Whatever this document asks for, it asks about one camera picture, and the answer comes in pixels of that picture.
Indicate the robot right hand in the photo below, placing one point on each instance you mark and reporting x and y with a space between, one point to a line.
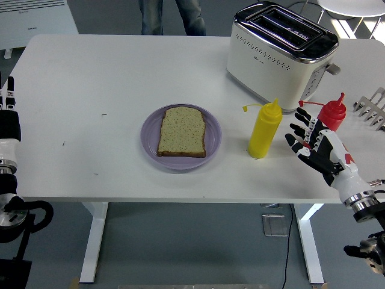
328 153

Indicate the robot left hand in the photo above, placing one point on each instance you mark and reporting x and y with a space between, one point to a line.
9 126

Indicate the yellow squeeze bottle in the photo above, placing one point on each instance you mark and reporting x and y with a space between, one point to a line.
263 135

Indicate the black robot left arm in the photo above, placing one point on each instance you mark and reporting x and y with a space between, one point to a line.
9 234

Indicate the bread slice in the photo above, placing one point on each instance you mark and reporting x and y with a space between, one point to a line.
183 132

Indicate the red squeeze bottle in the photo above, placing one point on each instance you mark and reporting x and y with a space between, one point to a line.
332 116

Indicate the metal toast rack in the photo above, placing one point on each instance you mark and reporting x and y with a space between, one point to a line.
374 116

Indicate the metal floor outlet plate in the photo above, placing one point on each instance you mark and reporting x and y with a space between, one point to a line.
275 225

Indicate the white table leg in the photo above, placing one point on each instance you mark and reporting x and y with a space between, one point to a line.
94 241
306 241

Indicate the white two-slot toaster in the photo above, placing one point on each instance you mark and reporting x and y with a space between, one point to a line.
270 69

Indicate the white floor appliance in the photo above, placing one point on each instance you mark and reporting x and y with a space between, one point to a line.
36 24

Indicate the purple plate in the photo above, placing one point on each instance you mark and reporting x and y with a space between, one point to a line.
180 164

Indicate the white round table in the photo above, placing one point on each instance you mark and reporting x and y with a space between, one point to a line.
355 6

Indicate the person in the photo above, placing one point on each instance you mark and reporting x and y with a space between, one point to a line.
150 18

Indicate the metal under-table bracket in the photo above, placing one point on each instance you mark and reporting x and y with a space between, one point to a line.
270 206

